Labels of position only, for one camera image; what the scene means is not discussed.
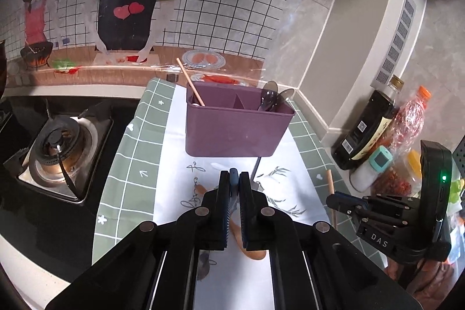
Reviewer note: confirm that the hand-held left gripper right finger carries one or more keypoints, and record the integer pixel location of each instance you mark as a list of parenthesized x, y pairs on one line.
[(245, 215)]

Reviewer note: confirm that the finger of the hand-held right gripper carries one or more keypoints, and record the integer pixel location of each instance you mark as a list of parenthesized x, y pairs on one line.
[(348, 201), (385, 217)]

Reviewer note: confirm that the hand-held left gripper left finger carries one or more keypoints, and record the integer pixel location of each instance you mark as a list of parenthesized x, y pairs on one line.
[(224, 215)]

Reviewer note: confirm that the wooden chopstick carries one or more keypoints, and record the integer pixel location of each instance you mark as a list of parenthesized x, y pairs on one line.
[(189, 81), (330, 183)]

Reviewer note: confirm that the wooden spoon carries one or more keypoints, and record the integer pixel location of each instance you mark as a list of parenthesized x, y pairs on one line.
[(250, 250)]

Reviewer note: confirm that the blue-grey spoon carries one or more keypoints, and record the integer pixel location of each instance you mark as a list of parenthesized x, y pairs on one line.
[(234, 176)]

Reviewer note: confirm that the purple utensil box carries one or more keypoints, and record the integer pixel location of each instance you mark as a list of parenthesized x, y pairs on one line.
[(232, 132)]

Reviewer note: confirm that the person's right hand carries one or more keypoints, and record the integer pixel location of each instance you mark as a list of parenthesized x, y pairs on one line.
[(436, 277)]

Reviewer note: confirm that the salt shaker with teal lid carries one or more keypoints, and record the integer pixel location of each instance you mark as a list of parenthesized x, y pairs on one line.
[(370, 168)]

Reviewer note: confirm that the chili jar with yellow lid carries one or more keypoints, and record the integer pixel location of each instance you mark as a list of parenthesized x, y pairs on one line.
[(399, 179)]

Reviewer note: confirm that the black perforated rack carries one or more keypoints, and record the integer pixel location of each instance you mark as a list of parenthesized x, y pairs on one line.
[(459, 157)]

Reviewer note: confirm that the dark soy sauce bottle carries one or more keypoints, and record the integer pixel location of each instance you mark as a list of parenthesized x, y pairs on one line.
[(367, 128)]

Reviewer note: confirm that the green checkered tablecloth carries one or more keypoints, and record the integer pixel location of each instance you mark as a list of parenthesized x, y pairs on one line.
[(145, 168)]

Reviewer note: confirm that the plastic bottle with orange cap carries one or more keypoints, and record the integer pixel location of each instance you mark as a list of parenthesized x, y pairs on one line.
[(410, 121)]

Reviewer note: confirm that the steel stove burner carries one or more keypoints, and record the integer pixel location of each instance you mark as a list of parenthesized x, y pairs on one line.
[(90, 135)]

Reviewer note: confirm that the white vent grille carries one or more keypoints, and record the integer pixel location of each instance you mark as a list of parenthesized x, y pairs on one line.
[(397, 41)]

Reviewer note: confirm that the black glass gas stove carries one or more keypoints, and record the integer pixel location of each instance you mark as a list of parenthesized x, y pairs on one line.
[(21, 215)]

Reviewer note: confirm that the cartoon couple wall poster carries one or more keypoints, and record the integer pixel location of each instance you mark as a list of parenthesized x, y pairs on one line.
[(218, 5)]

